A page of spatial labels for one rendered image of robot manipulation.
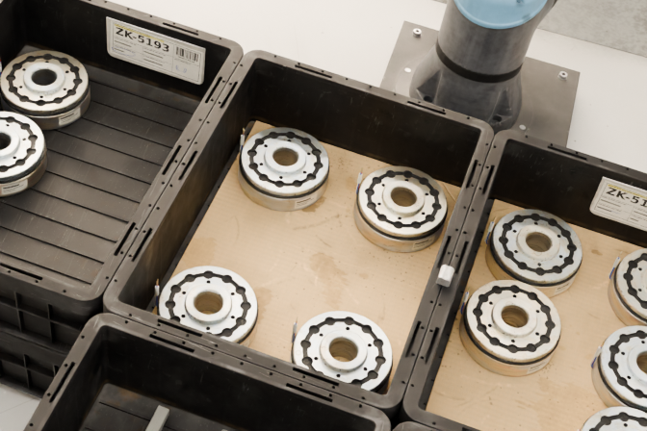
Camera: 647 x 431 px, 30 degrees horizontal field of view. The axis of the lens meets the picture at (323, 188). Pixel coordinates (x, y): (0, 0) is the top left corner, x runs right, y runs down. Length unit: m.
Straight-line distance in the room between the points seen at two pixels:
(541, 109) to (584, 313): 0.41
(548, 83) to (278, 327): 0.63
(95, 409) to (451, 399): 0.36
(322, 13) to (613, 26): 1.36
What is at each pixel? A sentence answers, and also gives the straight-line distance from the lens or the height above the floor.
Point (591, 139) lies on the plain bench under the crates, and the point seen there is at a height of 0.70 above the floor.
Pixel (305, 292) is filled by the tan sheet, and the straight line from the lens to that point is 1.30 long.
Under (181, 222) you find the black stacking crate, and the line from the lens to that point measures 1.30.
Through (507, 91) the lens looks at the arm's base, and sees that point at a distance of 1.59.
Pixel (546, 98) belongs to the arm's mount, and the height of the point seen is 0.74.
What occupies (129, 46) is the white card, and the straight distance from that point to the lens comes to 1.47.
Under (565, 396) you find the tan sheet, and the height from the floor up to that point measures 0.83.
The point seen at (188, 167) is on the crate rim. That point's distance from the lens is 1.29.
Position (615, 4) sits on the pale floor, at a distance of 3.12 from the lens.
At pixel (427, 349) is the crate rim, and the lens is 1.16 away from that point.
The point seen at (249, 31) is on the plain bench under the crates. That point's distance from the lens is 1.77.
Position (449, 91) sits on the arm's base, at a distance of 1.57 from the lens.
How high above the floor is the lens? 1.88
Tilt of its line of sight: 49 degrees down
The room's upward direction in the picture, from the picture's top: 10 degrees clockwise
